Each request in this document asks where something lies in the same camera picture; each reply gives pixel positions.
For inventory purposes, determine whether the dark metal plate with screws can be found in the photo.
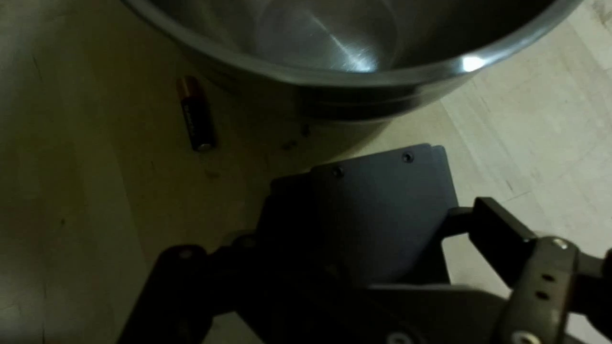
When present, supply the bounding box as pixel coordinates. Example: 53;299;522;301
256;143;462;290

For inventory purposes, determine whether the stainless steel mixing bowl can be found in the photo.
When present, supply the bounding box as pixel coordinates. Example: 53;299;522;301
122;0;585;122

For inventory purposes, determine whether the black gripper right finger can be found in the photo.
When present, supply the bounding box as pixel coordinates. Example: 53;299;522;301
468;196;581;344

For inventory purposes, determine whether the black copper-top battery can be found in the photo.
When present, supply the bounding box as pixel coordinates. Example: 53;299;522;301
175;74;219;152

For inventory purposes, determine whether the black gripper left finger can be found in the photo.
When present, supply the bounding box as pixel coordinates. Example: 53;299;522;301
116;232;397;344

